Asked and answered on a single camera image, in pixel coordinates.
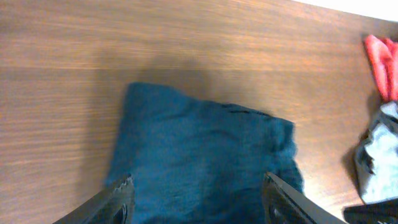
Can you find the grey shorts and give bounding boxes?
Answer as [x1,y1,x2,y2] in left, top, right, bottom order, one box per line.
[354,101,397,203]

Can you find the navy blue shorts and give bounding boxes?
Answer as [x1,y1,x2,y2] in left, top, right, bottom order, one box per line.
[105,83,303,223]

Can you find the red orange garment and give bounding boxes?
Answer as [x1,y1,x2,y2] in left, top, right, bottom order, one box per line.
[364,35,397,102]

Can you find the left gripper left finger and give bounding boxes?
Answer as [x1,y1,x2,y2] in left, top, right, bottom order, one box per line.
[54,174,135,224]

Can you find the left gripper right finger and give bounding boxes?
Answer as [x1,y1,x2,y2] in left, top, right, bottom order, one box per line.
[262,172,344,224]

